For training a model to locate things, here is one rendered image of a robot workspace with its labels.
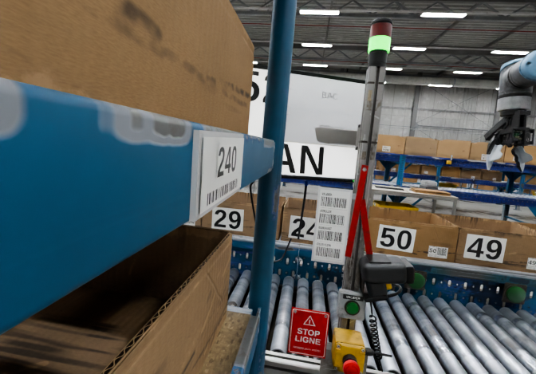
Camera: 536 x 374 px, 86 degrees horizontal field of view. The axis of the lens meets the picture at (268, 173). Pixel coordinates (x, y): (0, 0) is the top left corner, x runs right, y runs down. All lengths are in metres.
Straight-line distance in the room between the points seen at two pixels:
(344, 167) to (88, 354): 0.72
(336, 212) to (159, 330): 0.62
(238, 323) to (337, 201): 0.47
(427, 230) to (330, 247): 0.77
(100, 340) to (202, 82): 0.25
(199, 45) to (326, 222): 0.64
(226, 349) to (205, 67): 0.26
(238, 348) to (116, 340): 0.11
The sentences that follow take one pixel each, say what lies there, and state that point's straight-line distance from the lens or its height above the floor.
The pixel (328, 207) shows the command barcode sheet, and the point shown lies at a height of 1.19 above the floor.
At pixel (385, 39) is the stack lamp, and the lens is 0.80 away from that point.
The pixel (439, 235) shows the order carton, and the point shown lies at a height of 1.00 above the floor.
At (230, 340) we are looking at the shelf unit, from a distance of 0.34.
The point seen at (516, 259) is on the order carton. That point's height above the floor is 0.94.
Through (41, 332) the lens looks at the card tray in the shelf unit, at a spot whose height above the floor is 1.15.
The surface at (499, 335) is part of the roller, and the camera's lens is 1.42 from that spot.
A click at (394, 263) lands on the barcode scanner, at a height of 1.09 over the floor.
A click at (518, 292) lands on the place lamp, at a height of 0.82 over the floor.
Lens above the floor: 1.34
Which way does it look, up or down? 6 degrees down
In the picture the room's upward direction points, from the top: 5 degrees clockwise
